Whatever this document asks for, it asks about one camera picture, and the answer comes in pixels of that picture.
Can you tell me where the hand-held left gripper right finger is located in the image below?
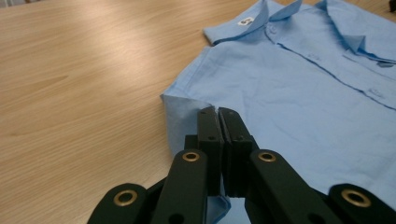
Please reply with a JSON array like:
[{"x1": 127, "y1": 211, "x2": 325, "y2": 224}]
[{"x1": 218, "y1": 106, "x2": 260, "y2": 198}]

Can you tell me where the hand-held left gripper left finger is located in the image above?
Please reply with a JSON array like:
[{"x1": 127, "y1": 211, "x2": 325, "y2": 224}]
[{"x1": 196, "y1": 105, "x2": 226, "y2": 197}]

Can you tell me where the light blue shirt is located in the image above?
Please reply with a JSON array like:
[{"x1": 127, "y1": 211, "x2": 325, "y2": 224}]
[{"x1": 160, "y1": 0, "x2": 396, "y2": 224}]

